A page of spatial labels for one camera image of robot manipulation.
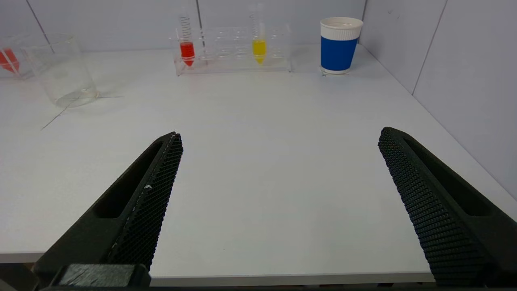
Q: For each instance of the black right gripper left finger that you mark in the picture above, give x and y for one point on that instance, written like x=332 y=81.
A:
x=133 y=210

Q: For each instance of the blue white paper cup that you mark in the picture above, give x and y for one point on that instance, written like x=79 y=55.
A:
x=338 y=52

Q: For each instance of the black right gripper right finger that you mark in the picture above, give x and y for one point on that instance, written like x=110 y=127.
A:
x=436 y=210

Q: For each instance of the test tube with yellow liquid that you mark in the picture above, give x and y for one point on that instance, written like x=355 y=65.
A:
x=259 y=47

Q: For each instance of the clear glass beaker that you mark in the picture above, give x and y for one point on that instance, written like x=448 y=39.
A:
x=60 y=76

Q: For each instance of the clear acrylic test tube rack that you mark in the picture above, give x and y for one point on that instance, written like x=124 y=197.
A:
x=230 y=48
x=26 y=64

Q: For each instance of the clear graduated plastic test tube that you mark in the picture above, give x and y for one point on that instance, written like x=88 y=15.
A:
x=9 y=60

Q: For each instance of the test tube with red liquid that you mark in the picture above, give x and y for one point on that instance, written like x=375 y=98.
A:
x=187 y=50

